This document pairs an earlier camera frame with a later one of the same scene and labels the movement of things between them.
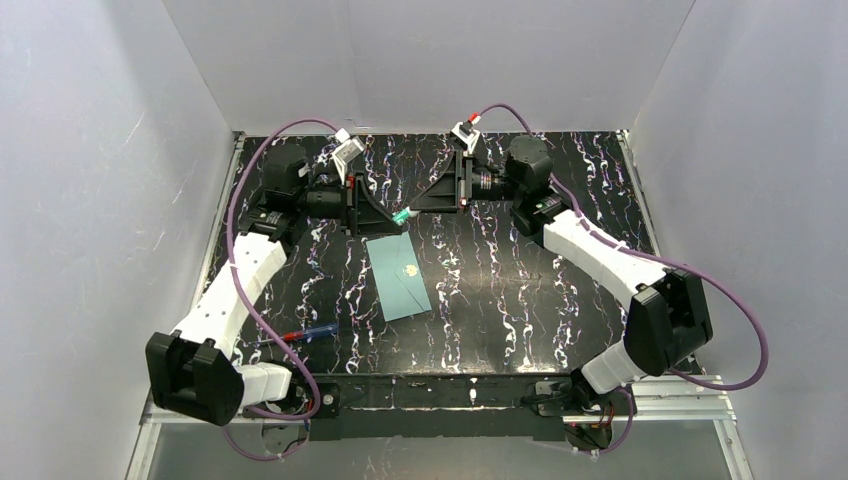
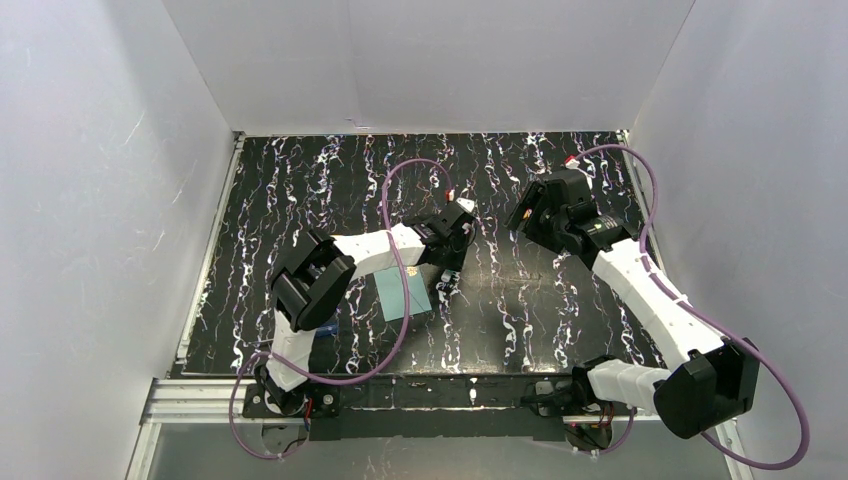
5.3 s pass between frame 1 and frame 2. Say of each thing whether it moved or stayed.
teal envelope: stayed
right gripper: moved
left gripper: moved
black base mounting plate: stayed
